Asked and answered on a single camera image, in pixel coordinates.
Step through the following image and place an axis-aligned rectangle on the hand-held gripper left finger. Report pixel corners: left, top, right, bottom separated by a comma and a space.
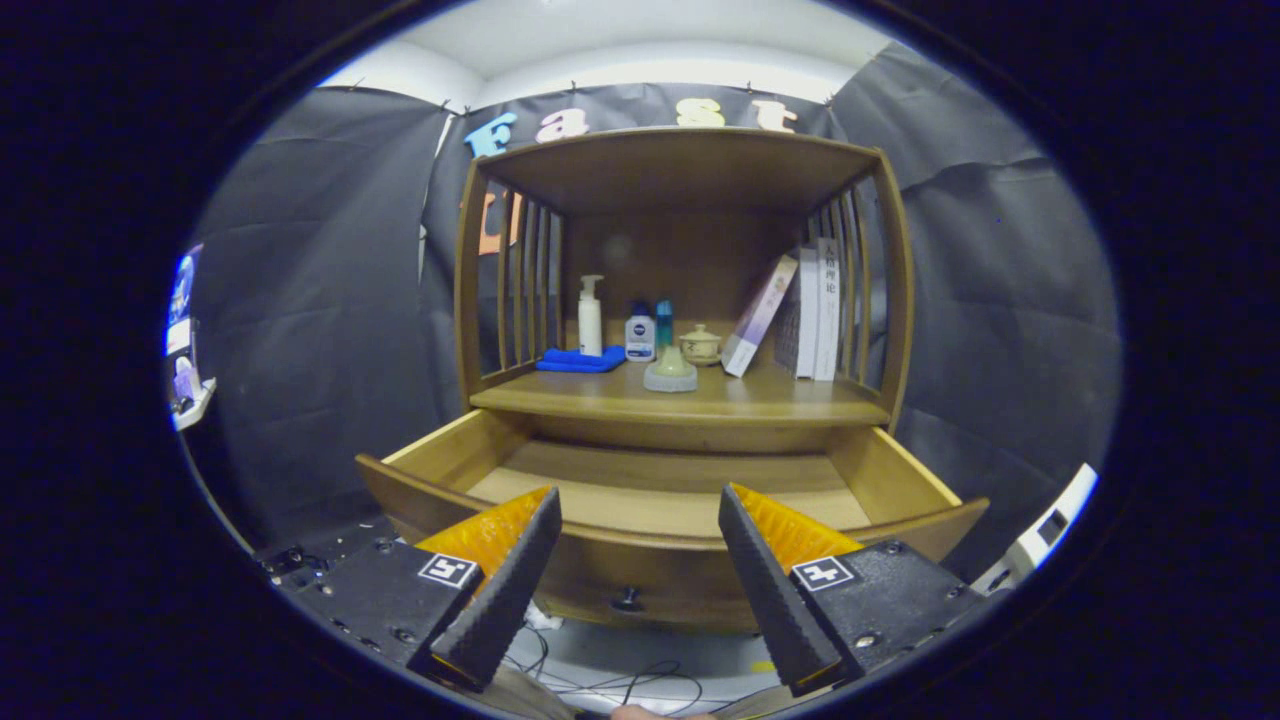
280, 486, 563, 693

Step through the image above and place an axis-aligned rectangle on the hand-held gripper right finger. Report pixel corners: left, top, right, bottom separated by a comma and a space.
718, 483, 991, 698

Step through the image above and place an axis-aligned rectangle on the wooden drawer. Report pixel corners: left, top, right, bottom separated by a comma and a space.
355, 408, 991, 633

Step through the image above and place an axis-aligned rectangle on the wooden countertop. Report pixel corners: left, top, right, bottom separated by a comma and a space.
470, 345, 891, 428

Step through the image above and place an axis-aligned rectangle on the wooden cabinet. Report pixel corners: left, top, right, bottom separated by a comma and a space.
455, 125, 916, 456

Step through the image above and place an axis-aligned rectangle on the blue folded cloth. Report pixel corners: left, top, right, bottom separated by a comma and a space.
536, 345, 627, 373

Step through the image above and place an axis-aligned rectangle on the beige lidded teacup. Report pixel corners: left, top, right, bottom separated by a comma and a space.
679, 323, 723, 367

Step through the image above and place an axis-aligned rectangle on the white device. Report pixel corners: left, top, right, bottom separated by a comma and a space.
970, 463, 1099, 596

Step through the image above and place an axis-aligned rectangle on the patterned cover book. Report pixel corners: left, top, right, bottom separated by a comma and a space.
775, 246, 821, 380

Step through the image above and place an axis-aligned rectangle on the purple white leaning book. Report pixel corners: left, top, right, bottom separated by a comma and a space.
721, 254, 799, 378

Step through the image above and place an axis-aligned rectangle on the white pump bottle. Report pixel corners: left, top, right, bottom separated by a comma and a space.
578, 275, 605, 358

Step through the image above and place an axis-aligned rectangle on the white book black lettering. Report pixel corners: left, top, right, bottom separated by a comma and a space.
812, 237, 843, 382

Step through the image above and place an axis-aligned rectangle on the white blue-capped lotion bottle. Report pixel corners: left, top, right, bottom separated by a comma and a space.
625, 300, 657, 363

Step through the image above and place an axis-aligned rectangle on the thin black cable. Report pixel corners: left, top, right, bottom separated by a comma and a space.
505, 625, 706, 713

